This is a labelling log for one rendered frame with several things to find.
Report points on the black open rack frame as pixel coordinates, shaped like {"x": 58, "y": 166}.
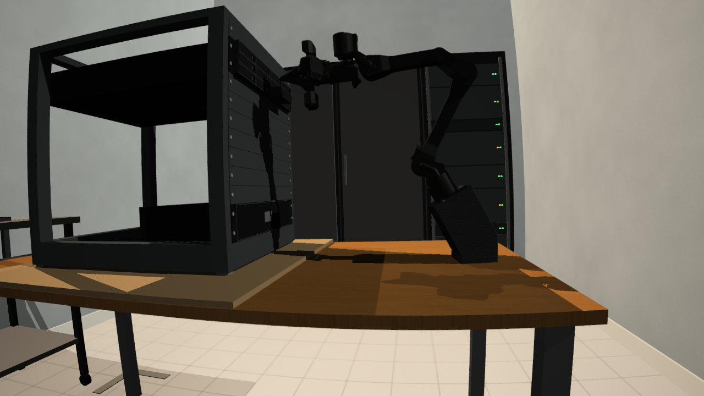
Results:
{"x": 248, "y": 143}

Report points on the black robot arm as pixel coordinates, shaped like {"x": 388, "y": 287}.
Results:
{"x": 374, "y": 67}

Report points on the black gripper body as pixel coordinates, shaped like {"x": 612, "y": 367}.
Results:
{"x": 310, "y": 97}

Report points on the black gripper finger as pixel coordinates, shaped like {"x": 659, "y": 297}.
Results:
{"x": 295, "y": 73}
{"x": 295, "y": 80}

